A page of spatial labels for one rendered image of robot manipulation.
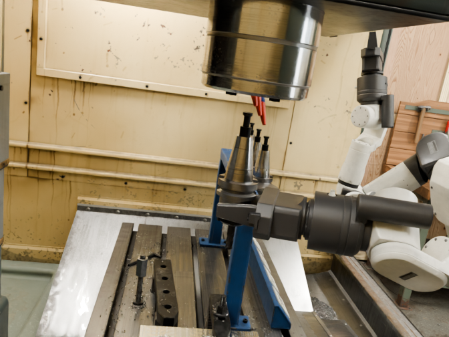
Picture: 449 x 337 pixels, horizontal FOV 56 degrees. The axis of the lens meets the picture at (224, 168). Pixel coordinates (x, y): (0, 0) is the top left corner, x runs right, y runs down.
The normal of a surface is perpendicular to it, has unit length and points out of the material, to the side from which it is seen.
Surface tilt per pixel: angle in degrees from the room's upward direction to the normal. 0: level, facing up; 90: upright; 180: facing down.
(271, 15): 90
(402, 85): 90
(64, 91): 91
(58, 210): 90
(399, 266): 127
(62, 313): 24
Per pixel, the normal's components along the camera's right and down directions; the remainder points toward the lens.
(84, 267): 0.14, -0.76
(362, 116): -0.76, -0.02
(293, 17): 0.35, 0.28
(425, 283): -0.24, 0.74
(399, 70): 0.05, 0.25
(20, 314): 0.14, -0.96
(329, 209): -0.09, -0.51
